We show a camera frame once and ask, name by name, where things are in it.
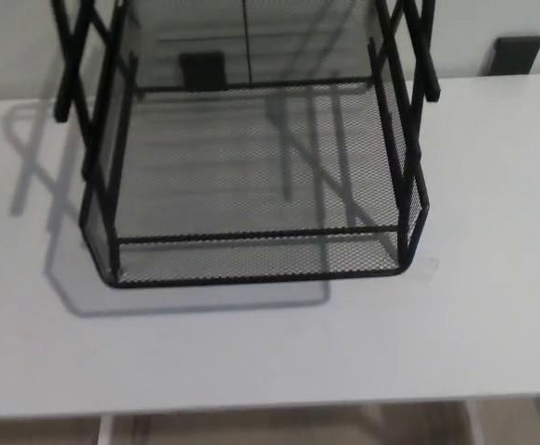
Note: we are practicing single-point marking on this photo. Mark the black mesh file tray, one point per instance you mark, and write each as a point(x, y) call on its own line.
point(232, 176)

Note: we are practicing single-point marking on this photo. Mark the black wall bracket centre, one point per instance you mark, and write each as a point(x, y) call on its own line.
point(202, 72)

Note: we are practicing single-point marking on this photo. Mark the black wall bracket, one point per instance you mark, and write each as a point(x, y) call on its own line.
point(518, 54)
point(202, 72)

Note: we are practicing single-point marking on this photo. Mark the black wall bracket right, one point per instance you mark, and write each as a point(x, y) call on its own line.
point(518, 54)

